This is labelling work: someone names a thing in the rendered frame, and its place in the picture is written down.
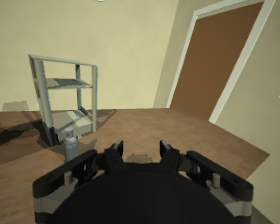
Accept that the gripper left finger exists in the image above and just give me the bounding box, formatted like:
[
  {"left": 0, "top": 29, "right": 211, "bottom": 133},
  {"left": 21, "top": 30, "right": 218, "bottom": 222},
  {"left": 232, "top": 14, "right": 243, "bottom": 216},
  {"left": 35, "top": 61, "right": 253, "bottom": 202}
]
[{"left": 32, "top": 140, "right": 130, "bottom": 224}]

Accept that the grey metal shelving unit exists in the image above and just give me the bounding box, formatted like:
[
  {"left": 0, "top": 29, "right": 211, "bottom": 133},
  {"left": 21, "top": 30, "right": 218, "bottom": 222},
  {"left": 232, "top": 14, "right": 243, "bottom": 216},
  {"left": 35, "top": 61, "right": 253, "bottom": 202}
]
[{"left": 28, "top": 54, "right": 98, "bottom": 146}]

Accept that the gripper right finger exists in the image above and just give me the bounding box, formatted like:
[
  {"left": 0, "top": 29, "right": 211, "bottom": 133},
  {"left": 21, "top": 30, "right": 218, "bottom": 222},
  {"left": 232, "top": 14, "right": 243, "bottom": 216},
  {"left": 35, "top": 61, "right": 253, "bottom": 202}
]
[{"left": 154, "top": 141, "right": 254, "bottom": 224}]

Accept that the grey bottle with cap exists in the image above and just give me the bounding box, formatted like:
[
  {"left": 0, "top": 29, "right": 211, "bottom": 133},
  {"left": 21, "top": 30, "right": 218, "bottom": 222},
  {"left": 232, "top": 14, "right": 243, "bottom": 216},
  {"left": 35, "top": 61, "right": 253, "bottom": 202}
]
[{"left": 63, "top": 127, "right": 79, "bottom": 162}]

